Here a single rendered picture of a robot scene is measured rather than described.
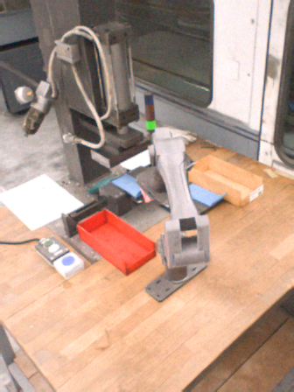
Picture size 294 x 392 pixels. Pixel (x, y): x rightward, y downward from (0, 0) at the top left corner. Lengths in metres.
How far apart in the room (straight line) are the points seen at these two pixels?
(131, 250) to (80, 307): 0.25
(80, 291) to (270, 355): 0.97
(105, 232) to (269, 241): 0.53
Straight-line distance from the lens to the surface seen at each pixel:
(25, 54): 4.57
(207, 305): 1.23
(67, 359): 1.17
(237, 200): 1.54
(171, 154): 1.01
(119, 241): 1.42
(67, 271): 1.33
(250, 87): 1.85
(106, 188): 1.54
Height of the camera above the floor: 1.84
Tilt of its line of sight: 36 degrees down
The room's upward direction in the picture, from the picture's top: 5 degrees counter-clockwise
